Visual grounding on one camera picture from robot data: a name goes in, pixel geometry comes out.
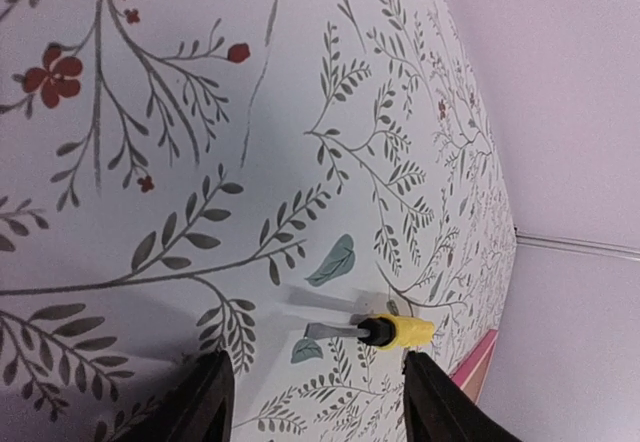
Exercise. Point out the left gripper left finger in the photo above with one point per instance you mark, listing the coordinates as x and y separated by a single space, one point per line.
200 409

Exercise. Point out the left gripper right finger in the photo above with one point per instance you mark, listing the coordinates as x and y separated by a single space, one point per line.
437 410

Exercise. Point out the pink picture frame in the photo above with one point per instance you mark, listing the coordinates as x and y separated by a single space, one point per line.
471 374

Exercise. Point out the yellow handled screwdriver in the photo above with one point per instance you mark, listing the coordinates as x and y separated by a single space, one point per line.
384 332

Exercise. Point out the floral patterned table mat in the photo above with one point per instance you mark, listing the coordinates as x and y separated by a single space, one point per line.
182 177

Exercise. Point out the right aluminium corner post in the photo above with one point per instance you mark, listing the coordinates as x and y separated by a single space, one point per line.
577 246

